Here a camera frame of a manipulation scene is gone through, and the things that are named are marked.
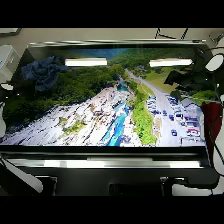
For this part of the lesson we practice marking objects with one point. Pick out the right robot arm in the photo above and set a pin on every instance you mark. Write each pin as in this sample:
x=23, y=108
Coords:
x=215, y=62

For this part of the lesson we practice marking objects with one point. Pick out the red garment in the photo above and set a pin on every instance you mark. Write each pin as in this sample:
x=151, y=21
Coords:
x=212, y=120

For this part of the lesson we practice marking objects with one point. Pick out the white box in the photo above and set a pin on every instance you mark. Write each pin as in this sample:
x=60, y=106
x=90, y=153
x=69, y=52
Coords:
x=7, y=61

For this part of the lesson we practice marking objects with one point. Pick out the silver frame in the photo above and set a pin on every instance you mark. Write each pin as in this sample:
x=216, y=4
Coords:
x=100, y=163

